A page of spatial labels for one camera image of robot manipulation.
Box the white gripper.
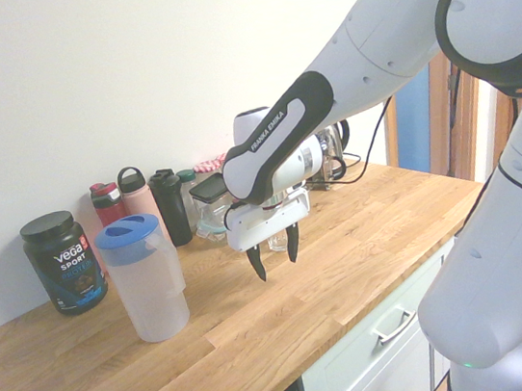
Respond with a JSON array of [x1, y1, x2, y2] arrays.
[[221, 187, 322, 287]]

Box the translucent pitcher with blue lid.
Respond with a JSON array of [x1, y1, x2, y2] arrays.
[[91, 208, 195, 350]]

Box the red water bottle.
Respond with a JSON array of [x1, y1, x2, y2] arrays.
[[89, 179, 129, 229]]

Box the clear drinking glass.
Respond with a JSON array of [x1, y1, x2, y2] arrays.
[[265, 228, 292, 254]]

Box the glass container with teal lid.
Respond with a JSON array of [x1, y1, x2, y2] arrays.
[[195, 212, 230, 245]]

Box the clear container with black lid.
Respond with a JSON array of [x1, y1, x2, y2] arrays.
[[187, 171, 236, 235]]

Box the glass jar with green lid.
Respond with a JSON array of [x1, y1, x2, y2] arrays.
[[174, 168, 206, 235]]

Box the jar with red checked lid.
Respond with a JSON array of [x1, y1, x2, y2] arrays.
[[191, 152, 230, 178]]

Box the black shaker bottle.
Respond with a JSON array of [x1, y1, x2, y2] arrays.
[[146, 166, 195, 250]]

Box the stainless steel electric kettle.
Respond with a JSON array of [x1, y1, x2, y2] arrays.
[[313, 117, 357, 183]]

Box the white cabinet drawer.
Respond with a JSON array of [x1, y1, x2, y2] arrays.
[[283, 235, 479, 391]]

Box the pink bottle with black lid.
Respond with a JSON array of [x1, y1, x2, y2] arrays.
[[116, 162, 175, 254]]

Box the blue door panel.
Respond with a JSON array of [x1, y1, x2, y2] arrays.
[[390, 65, 446, 182]]

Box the black Vega protein tub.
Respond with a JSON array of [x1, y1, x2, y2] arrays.
[[17, 206, 113, 322]]

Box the silver bar drawer handle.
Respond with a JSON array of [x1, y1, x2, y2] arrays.
[[368, 304, 421, 348]]

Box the wooden door frame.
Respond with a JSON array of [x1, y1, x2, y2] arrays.
[[378, 0, 522, 196]]

